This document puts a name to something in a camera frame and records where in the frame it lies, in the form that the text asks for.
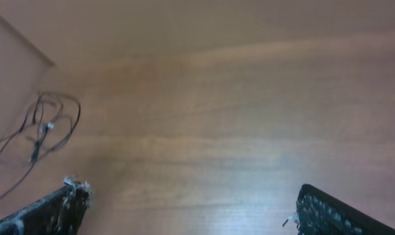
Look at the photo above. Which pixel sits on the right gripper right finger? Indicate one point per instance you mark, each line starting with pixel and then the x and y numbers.
pixel 319 213

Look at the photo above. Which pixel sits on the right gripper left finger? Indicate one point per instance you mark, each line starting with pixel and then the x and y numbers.
pixel 60 212

